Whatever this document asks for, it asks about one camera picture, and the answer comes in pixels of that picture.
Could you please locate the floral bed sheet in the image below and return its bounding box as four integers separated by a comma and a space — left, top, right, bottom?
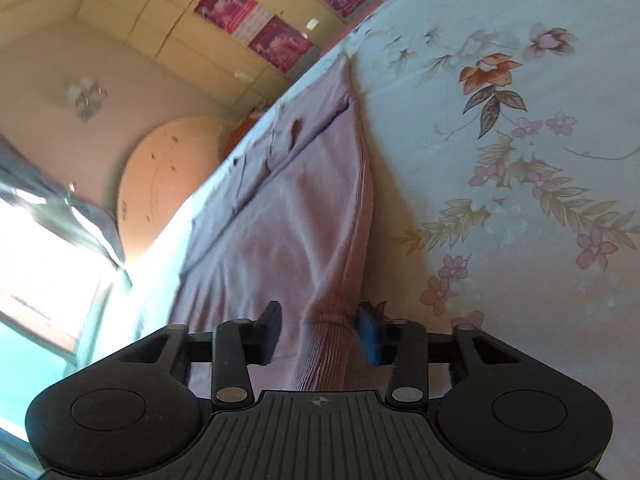
90, 0, 640, 472

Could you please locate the cream wardrobe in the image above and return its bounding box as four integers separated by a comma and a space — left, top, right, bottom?
74, 0, 432, 127

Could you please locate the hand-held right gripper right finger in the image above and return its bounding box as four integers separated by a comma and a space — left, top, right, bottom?
357, 301, 522, 407

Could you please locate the window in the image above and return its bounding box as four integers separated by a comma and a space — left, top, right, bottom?
0, 194, 122, 362

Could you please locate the pale patterned curtain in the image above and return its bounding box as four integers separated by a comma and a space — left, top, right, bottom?
0, 135, 134, 287

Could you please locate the orange striped pillow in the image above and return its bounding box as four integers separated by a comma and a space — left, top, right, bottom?
222, 114, 262, 159

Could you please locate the pink sweater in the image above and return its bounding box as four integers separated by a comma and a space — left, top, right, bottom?
172, 52, 377, 394

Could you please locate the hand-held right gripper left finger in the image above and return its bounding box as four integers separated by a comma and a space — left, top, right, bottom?
116, 301, 284, 411

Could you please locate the metal wall lamp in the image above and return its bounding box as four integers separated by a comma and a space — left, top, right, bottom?
65, 75, 109, 121

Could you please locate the cream arched headboard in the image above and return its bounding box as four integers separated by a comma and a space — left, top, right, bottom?
116, 115, 237, 262

